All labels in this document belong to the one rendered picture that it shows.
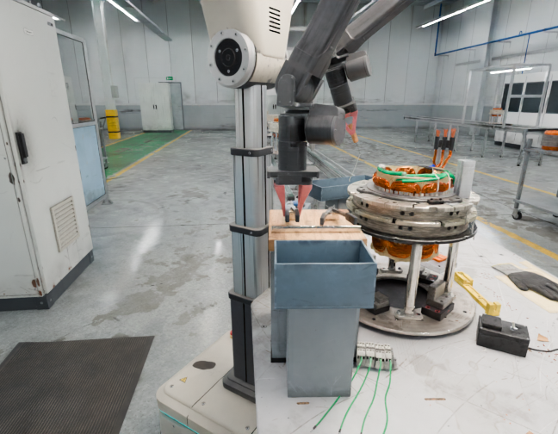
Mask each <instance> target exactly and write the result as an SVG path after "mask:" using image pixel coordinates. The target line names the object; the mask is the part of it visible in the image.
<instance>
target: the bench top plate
mask: <svg viewBox="0 0 558 434"><path fill-rule="evenodd" d="M513 254H515V253H513V252H511V251H508V250H507V249H506V248H504V247H502V246H500V245H498V244H496V243H494V242H493V241H492V240H490V239H487V238H486V237H484V236H482V235H480V234H478V233H476V234H475V236H474V240H473V238H471V239H466V240H465V241H462V242H460V243H459V248H458V253H457V259H456V262H457V267H456V268H455V271H463V272H464V273H465V274H467V275H468V276H470V277H471V278H472V279H473V280H474V282H473V288H474V289H475V290H476V291H477V292H479V293H480V294H481V295H482V296H483V297H484V298H485V299H486V300H487V301H491V302H492V303H493V302H494V301H498V302H499V303H500V304H501V309H500V313H499V316H496V317H500V318H501V320H505V321H509V322H512V321H514V322H515V323H517V324H520V325H524V326H527V327H528V331H529V335H530V344H529V347H530V348H533V349H538V350H547V349H549V350H553V349H557V348H558V313H549V312H547V311H546V310H544V309H542V308H541V307H539V306H538V305H537V304H535V303H534V302H532V301H530V300H529V299H527V298H526V297H524V296H523V295H521V294H520V293H519V292H517V291H516V290H514V289H513V288H511V287H509V286H508V285H506V284H505V283H503V282H502V281H500V280H499V279H497V278H496V277H494V276H506V274H504V273H502V272H501V271H499V270H496V269H495V268H493V267H492V266H494V265H497V264H504V263H513V264H516V265H517V266H518V267H520V268H522V269H528V268H527V267H525V266H524V265H522V264H520V263H519V262H523V261H527V260H525V259H523V258H521V257H520V256H518V255H516V254H515V255H514V256H513ZM520 258H521V259H520ZM527 262H529V261H527ZM529 263H530V262H529ZM530 264H532V265H534V264H533V263H530ZM534 266H535V267H537V266H536V265H534ZM537 268H538V269H540V270H542V271H544V272H545V273H547V274H549V275H551V274H550V273H548V272H547V271H545V270H543V269H541V268H539V267H537ZM481 273H483V274H481ZM485 273H486V274H485ZM489 274H490V275H489ZM551 276H553V275H551ZM484 277H485V278H484ZM488 277H490V278H488ZM491 277H492V278H491ZM553 277H555V278H556V279H558V277H556V276H553ZM487 278H488V279H487ZM485 290H486V291H485ZM494 292H495V293H494ZM497 296H498V297H497ZM500 296H501V297H500ZM473 300H474V299H473ZM508 302H509V303H508ZM507 303H508V304H507ZM474 304H475V315H474V318H473V320H472V321H471V322H470V323H469V324H468V325H467V326H465V327H464V328H462V329H461V330H459V331H456V332H452V333H448V334H444V335H436V336H411V335H404V334H398V333H393V332H387V331H383V330H380V329H377V328H374V327H372V326H370V325H366V324H364V323H362V322H360V321H359V326H358V337H357V341H360V342H364V343H365V342H372V343H374V345H375V344H383V345H384V344H390V347H391V348H393V352H394V357H396V359H397V360H396V362H397V367H398V368H399V369H392V370H391V384H390V388H389V390H388V392H387V399H386V401H387V413H388V422H387V429H386V432H385V434H525V433H527V432H528V431H531V432H532V433H534V434H558V374H557V372H558V355H556V354H558V350H556V351H553V352H547V353H546V352H542V351H536V350H530V349H528V351H527V355H526V357H521V356H515V355H512V354H509V353H505V352H502V351H498V350H493V349H489V348H486V347H482V346H479V345H476V329H477V325H478V319H479V315H482V314H483V313H485V310H484V309H483V308H482V307H481V306H480V305H479V304H478V303H477V302H476V301H475V300H474ZM508 305H510V307H509V306H508ZM516 309H517V310H516ZM512 310H513V311H512ZM527 318H528V319H527ZM251 325H252V343H253V361H254V378H255V396H256V414H257V434H338V431H339V429H340V425H341V423H342V421H343V418H344V415H345V414H346V412H347V410H348V408H349V406H350V404H351V402H352V401H353V400H354V398H355V396H356V395H357V392H358V390H359V389H360V387H361V386H362V384H363V381H364V378H365V376H366V374H367V372H368V369H369V366H368V367H366V366H364V367H360V368H359V370H358V371H357V373H356V375H355V377H354V379H353V381H352V382H351V391H350V397H340V398H339V399H338V401H337V402H336V404H335V405H334V406H333V407H332V409H331V410H330V411H329V412H328V413H327V414H326V416H325V417H324V418H323V420H322V421H321V422H320V423H319V424H318V426H317V427H316V428H315V429H314V430H313V431H312V432H310V431H311V430H312V429H313V427H314V426H315V425H316V424H317V423H318V422H319V421H320V419H321V418H322V417H323V416H324V414H325V413H326V412H327V410H328V409H329V408H330V407H331V405H332V404H333V403H334V401H335V400H336V399H337V397H294V398H288V390H287V371H286V363H271V362H270V355H271V304H270V288H268V289H267V290H265V291H264V292H263V293H262V294H261V295H259V296H258V297H257V298H256V299H255V300H254V301H253V302H252V303H251ZM538 333H539V334H541V335H543V336H544V337H546V338H548V340H549V342H546V341H537V337H538ZM543 344H544V345H545V346H543ZM537 346H539V347H537ZM483 350H485V351H483ZM479 351H482V352H479ZM538 352H540V353H538ZM541 353H542V354H541ZM555 353H556V354H555ZM554 359H555V360H554ZM551 362H552V363H551ZM378 372H379V369H376V368H375V367H374V368H372V367H370V370H369V374H368V376H367V379H366V381H365V382H364V384H363V387H362V389H361V391H360V393H359V395H358V396H357V397H356V400H355V401H354V403H353V405H352V406H351V408H350V410H349V412H348V414H347V416H346V418H345V420H344V423H343V426H342V430H341V432H340V433H339V434H360V432H361V429H362V425H363V420H364V417H365V414H366V412H367V411H368V408H369V405H370V403H371V401H372V399H373V396H374V393H375V384H376V380H377V376H378ZM389 375H390V369H381V372H380V376H379V380H378V384H377V389H376V394H375V399H374V402H373V404H372V406H371V407H370V409H369V413H368V415H367V418H366V420H365V423H364V427H363V434H382V433H383V431H384V428H385V425H386V421H387V414H386V408H385V401H384V399H385V394H386V391H387V389H388V384H389Z"/></svg>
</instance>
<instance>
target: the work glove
mask: <svg viewBox="0 0 558 434"><path fill-rule="evenodd" d="M492 267H493V268H495V269H496V270H499V271H501V272H502V273H504V274H506V275H507V276H508V277H509V279H510V280H511V281H512V282H513V283H514V284H515V285H516V286H517V287H518V288H519V289H520V290H523V291H528V290H529V289H531V290H534V291H536V292H537V293H539V294H541V295H543V296H545V297H546V298H548V299H550V300H552V301H558V283H556V282H553V281H551V280H550V279H548V278H547V277H545V276H541V275H539V274H537V273H535V272H530V271H526V270H521V269H519V268H517V267H515V266H514V265H512V264H509V263H508V264H497V265H494V266H492Z"/></svg>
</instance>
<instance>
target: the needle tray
mask: <svg viewBox="0 0 558 434"><path fill-rule="evenodd" d="M372 178H373V177H371V176H368V175H360V176H351V177H335V178H327V179H318V180H312V182H313V187H312V189H311V191H310V193H309V196H311V197H312V198H314V199H316V200H318V201H321V202H324V201H325V209H327V208H326V206H328V207H333V205H335V208H336V209H348V208H347V206H346V201H347V199H348V198H349V197H350V195H349V194H348V192H347V190H348V186H349V185H350V184H352V183H354V182H358V181H362V180H369V179H372ZM349 179H350V181H349Z"/></svg>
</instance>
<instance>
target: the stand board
mask: <svg viewBox="0 0 558 434"><path fill-rule="evenodd" d="M326 210H327V209H309V210H301V216H300V222H295V220H290V221H289V222H286V221H285V217H283V213H282V210H270V221H269V251H274V240H292V239H362V240H363V242H364V244H365V245H366V246H367V243H368V240H367V238H366V237H365V235H364V234H363V232H362V230H361V232H283V233H271V226H320V224H319V218H320V216H321V215H322V213H324V212H325V211H326ZM324 226H354V225H352V224H351V223H350V222H349V221H347V220H346V219H345V217H344V216H342V215H339V220H326V221H325V223H324Z"/></svg>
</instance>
